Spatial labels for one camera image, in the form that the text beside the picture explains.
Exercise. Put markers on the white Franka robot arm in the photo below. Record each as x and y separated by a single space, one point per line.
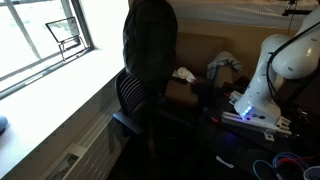
260 90

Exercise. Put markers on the white table label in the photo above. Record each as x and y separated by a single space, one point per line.
225 162

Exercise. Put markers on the white window blind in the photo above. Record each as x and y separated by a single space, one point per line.
233 13

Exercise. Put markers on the white crumpled cloth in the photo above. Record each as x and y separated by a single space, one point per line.
185 73

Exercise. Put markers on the black framed panel stand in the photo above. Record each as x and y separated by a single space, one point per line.
71 43

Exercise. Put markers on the light grey garment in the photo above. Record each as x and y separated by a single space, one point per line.
223 60

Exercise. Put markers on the black robot table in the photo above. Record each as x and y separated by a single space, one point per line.
226 140

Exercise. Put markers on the white radiator unit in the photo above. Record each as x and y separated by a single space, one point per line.
96 143

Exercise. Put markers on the dark window frame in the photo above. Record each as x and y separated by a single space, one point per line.
81 23

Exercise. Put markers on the aluminium mounting rail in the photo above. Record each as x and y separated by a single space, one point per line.
246 121

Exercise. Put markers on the tan leather armchair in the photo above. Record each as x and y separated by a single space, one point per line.
200 46

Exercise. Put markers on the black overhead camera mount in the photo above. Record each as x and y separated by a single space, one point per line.
295 11

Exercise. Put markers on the black slatted office chair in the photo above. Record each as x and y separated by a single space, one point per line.
128 123

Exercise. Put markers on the grey backpack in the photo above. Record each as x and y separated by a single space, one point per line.
150 43

